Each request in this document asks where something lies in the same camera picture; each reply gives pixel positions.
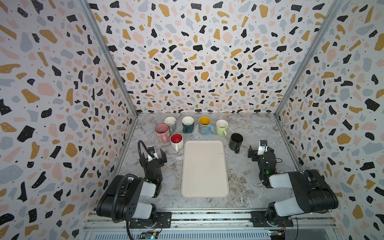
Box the pink mug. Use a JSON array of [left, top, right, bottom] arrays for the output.
[[155, 123, 171, 144]]

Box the white mug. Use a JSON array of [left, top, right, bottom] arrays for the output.
[[170, 133, 184, 153]]

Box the black mug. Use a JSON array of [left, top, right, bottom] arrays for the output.
[[229, 133, 244, 154]]

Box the grey mug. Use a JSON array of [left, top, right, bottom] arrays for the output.
[[164, 117, 177, 133]]

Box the dark green mug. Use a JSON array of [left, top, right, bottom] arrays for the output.
[[182, 116, 195, 134]]

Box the light green mug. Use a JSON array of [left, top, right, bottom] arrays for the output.
[[216, 120, 228, 137]]

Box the blue butterfly mug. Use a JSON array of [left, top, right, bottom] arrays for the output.
[[199, 117, 215, 135]]

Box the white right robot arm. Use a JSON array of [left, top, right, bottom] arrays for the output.
[[248, 141, 339, 225]]

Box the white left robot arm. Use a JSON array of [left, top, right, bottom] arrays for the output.
[[96, 147, 167, 228]]

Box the cream plastic tray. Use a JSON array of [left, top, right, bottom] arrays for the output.
[[181, 140, 229, 199]]

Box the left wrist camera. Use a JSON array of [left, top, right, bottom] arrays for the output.
[[148, 146, 159, 162]]

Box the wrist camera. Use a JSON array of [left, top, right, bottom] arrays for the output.
[[258, 140, 268, 156], [148, 146, 159, 162]]

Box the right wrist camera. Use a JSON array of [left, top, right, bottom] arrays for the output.
[[258, 140, 268, 156]]

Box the black corrugated cable conduit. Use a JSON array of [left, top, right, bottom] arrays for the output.
[[110, 139, 151, 240]]

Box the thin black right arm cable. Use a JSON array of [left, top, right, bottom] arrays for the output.
[[292, 209, 329, 240]]

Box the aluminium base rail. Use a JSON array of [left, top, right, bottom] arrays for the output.
[[83, 209, 343, 240]]

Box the metal left corner post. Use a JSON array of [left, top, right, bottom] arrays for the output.
[[78, 0, 138, 118]]

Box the metal corner post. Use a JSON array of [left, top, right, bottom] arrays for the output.
[[78, 0, 138, 118], [274, 0, 344, 119]]

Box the metal right corner post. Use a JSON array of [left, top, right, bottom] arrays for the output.
[[274, 0, 344, 119]]

